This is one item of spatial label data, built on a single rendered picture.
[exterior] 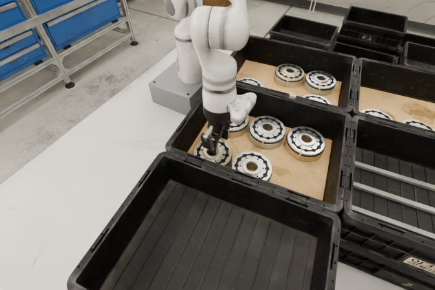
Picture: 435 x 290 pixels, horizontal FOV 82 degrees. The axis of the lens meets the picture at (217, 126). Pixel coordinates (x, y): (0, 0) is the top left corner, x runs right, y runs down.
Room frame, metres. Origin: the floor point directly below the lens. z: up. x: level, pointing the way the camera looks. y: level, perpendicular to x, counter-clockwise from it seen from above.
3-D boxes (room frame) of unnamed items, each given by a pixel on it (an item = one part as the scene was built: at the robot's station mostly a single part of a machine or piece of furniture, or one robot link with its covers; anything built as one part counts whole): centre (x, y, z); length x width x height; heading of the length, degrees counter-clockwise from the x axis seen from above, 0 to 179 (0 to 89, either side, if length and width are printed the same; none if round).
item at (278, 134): (0.49, -0.14, 0.86); 0.10 x 0.10 x 0.01
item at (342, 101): (0.69, -0.23, 0.87); 0.40 x 0.30 x 0.11; 67
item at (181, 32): (0.82, 0.10, 1.04); 0.09 x 0.09 x 0.17; 41
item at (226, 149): (0.40, 0.01, 0.86); 0.10 x 0.10 x 0.01
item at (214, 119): (0.42, 0.00, 0.98); 0.08 x 0.08 x 0.09
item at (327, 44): (1.63, -0.59, 0.37); 0.40 x 0.30 x 0.45; 61
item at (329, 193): (0.42, -0.11, 0.87); 0.40 x 0.30 x 0.11; 67
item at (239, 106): (0.42, -0.02, 1.05); 0.11 x 0.09 x 0.06; 61
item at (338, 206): (0.42, -0.11, 0.92); 0.40 x 0.30 x 0.02; 67
